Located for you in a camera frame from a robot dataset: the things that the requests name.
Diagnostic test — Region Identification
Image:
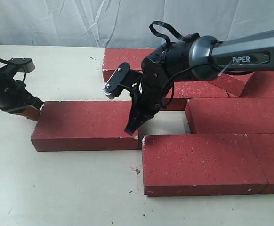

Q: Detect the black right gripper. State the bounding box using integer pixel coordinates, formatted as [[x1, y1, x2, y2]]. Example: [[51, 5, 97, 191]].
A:
[[124, 77, 170, 135]]

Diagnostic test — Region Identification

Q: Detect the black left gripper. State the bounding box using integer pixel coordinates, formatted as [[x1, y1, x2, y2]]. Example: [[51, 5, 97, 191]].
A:
[[0, 65, 43, 121]]

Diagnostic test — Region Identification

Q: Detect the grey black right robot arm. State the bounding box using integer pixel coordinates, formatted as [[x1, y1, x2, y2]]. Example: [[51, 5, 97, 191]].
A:
[[125, 21, 274, 134]]

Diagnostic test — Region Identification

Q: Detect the red base brick front left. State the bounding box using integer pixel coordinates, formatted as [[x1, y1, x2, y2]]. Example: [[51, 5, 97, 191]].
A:
[[142, 134, 268, 197]]

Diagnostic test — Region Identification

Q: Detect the red base brick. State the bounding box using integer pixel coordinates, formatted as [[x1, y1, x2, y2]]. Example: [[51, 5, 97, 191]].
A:
[[102, 48, 155, 82], [240, 72, 274, 97], [142, 134, 268, 197], [248, 134, 274, 195], [185, 97, 274, 134]]

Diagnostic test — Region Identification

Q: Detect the red base brick back left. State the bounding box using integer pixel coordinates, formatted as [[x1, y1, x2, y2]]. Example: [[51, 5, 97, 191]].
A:
[[102, 48, 155, 82]]

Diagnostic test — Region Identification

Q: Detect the red base brick middle right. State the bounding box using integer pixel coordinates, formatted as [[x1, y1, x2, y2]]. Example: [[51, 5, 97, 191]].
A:
[[185, 97, 274, 134]]

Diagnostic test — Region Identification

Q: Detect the red base brick far right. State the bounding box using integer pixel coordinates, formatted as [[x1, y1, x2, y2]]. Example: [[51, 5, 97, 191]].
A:
[[240, 72, 274, 97]]

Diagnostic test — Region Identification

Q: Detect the red base brick front right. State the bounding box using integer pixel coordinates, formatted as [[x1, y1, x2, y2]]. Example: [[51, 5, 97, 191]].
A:
[[248, 134, 274, 195]]

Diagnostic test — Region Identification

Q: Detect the white backdrop cloth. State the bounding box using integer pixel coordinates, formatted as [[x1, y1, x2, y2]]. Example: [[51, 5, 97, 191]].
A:
[[0, 0, 274, 48]]

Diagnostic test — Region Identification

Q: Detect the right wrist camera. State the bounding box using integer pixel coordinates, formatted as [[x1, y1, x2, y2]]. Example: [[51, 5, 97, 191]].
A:
[[102, 62, 143, 99]]

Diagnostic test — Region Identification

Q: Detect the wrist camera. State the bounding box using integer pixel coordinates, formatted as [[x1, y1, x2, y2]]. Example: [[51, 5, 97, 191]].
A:
[[102, 62, 143, 99], [7, 58, 35, 73]]

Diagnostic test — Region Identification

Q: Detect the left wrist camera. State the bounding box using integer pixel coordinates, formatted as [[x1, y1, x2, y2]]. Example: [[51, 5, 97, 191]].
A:
[[7, 58, 35, 73]]

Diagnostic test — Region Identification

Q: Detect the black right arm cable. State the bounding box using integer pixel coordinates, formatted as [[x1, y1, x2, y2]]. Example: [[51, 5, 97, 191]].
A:
[[149, 21, 200, 44]]

